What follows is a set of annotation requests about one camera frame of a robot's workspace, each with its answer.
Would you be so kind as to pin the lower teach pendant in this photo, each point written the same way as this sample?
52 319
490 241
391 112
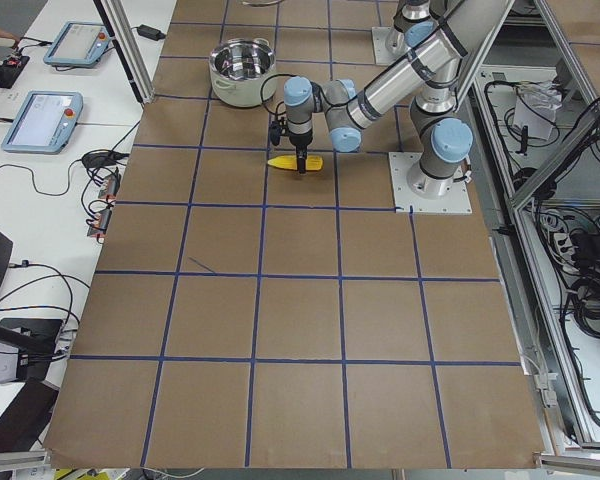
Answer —
44 123

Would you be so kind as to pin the upper teach pendant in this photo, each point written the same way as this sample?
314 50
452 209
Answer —
78 44

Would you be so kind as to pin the yellow corn cob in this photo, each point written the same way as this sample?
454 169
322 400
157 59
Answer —
311 163

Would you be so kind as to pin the aluminium frame post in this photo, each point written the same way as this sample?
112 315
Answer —
117 26

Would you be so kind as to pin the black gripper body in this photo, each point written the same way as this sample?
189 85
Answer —
300 140

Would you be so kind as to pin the black power adapter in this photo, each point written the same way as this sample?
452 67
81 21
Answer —
151 33

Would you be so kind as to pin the pale green cooking pot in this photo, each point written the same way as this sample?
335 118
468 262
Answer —
243 72

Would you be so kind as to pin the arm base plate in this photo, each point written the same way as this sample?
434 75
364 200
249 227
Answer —
415 192
385 48

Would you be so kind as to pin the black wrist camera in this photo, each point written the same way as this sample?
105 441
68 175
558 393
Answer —
277 130

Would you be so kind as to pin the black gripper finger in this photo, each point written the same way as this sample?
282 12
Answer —
301 159

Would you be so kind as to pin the teach pendant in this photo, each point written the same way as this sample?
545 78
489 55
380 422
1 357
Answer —
44 123
78 44

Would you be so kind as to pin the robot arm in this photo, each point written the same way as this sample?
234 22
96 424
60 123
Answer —
431 39
412 22

